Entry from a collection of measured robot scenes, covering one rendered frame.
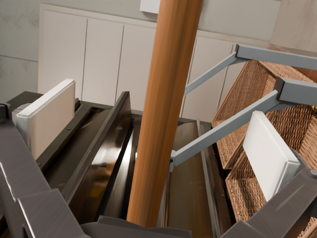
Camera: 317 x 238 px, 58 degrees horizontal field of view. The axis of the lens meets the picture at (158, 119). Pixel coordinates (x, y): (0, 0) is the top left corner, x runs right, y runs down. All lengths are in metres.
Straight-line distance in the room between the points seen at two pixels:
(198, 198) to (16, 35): 3.48
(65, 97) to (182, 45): 0.09
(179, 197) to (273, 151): 1.05
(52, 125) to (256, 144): 0.13
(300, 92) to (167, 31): 0.48
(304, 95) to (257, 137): 0.47
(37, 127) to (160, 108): 0.09
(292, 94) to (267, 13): 3.23
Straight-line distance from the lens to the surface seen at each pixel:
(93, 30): 3.78
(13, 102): 1.93
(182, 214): 1.13
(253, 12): 3.81
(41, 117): 0.17
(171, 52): 0.21
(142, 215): 0.28
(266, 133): 0.19
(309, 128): 1.29
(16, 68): 4.29
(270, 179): 0.17
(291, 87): 0.65
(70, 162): 1.32
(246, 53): 1.11
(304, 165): 0.18
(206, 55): 3.69
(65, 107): 0.20
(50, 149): 1.41
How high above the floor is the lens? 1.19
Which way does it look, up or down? level
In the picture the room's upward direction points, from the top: 80 degrees counter-clockwise
